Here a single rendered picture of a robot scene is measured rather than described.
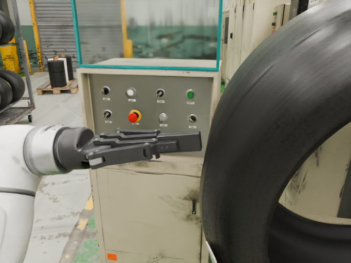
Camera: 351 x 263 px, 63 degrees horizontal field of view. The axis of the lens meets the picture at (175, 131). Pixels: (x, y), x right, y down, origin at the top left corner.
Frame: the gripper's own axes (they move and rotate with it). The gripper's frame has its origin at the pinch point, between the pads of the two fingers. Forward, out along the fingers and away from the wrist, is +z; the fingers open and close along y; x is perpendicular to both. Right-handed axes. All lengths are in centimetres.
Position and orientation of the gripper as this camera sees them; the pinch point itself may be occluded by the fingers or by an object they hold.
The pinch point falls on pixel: (179, 142)
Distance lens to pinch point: 47.0
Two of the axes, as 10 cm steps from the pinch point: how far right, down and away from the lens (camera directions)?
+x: 1.4, 9.4, 3.2
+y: 1.8, -3.5, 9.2
